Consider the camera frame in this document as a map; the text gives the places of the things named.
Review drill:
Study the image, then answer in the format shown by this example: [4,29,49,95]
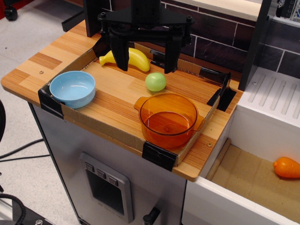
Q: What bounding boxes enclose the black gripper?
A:
[98,0,195,74]

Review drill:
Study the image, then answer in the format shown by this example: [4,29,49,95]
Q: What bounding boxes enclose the green toy pear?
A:
[145,72,166,92]

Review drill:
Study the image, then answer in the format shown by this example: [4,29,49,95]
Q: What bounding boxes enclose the light blue bowl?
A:
[50,71,96,109]

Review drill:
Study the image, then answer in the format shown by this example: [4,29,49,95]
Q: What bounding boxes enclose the yellow toy banana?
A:
[99,48,150,72]

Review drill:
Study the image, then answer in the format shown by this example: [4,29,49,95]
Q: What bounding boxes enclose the orange transparent pot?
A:
[134,93,205,150]

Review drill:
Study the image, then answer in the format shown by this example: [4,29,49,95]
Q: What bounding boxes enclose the cardboard fence with black tape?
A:
[43,40,242,180]

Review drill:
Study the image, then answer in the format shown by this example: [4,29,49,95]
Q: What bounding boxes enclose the black caster wheel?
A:
[4,6,18,21]

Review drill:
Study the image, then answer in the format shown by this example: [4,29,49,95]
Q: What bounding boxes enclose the grey toy dishwasher cabinet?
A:
[30,105,187,225]

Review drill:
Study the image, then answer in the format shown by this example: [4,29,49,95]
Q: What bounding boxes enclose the white toy sink unit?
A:
[182,68,300,225]

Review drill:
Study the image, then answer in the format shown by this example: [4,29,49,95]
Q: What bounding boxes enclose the orange toy carrot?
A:
[273,157,300,179]

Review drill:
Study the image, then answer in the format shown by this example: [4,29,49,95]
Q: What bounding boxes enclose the black upright post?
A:
[83,0,111,37]

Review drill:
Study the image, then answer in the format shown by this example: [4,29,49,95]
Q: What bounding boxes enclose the black floor cable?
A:
[0,138,51,163]

